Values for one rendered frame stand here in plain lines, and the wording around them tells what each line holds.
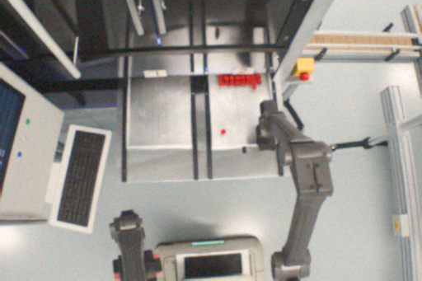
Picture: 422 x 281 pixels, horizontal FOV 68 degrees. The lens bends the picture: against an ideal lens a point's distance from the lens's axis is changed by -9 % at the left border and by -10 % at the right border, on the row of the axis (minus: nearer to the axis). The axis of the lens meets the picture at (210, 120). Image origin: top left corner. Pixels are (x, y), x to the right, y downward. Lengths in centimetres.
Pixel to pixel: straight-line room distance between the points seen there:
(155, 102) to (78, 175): 45
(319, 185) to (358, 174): 176
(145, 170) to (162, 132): 17
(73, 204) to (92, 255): 90
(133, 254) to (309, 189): 42
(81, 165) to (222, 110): 64
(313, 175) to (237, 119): 72
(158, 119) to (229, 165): 34
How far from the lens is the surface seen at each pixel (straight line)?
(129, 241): 86
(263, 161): 141
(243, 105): 145
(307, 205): 78
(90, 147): 152
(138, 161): 141
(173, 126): 141
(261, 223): 229
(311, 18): 105
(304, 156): 77
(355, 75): 270
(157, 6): 83
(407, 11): 194
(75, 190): 152
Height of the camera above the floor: 225
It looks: 75 degrees down
